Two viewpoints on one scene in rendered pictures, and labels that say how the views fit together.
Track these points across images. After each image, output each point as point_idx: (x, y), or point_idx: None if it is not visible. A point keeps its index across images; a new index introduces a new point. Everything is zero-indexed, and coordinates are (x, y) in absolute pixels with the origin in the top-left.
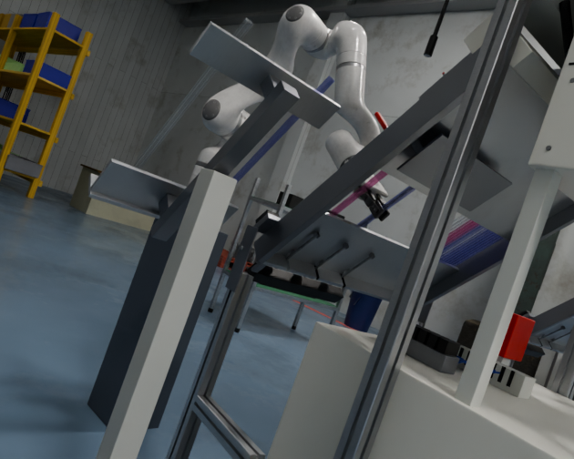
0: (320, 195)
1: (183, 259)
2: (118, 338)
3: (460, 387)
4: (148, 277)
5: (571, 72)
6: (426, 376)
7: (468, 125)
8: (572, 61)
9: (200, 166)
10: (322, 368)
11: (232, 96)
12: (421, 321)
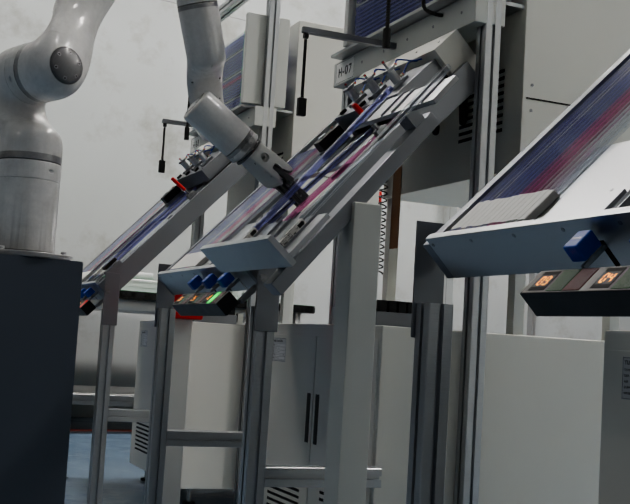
0: (336, 199)
1: (376, 304)
2: None
3: (515, 326)
4: (26, 374)
5: (528, 104)
6: None
7: (493, 141)
8: (527, 96)
9: (46, 161)
10: (407, 362)
11: (83, 41)
12: (168, 308)
